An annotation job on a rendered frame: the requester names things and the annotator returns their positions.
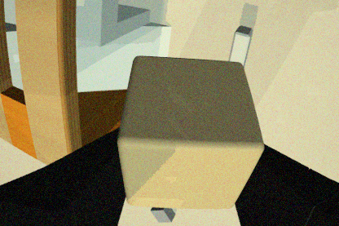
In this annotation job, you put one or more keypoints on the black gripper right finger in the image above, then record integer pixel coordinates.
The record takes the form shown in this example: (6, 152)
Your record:
(283, 192)

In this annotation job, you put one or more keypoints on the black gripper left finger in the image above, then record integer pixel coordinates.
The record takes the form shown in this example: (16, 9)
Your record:
(85, 188)

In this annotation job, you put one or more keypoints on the small dark grey block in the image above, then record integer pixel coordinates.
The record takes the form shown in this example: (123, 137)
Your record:
(163, 214)

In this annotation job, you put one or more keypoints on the brown box with clear front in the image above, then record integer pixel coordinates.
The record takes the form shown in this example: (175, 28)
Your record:
(65, 65)

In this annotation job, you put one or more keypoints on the tan cube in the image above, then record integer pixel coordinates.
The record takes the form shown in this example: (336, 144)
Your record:
(189, 136)

